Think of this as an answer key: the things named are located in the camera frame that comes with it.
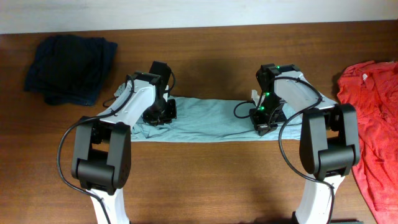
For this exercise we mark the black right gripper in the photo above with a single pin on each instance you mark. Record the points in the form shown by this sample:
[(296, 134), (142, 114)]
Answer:
[(262, 126)]

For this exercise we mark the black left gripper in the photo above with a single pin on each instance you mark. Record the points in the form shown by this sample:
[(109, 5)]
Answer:
[(171, 113)]

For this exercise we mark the light blue t-shirt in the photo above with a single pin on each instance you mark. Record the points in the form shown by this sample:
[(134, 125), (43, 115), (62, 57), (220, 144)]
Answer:
[(201, 120)]

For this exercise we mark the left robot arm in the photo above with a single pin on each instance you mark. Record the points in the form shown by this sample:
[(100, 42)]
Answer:
[(102, 150)]

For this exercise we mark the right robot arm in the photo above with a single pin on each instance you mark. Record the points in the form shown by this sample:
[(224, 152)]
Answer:
[(329, 141)]

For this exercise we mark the folded dark navy garment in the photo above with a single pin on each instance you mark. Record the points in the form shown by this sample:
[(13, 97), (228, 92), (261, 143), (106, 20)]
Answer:
[(70, 69)]

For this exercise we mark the red t-shirt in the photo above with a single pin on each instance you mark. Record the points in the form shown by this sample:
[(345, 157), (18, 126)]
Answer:
[(372, 89)]

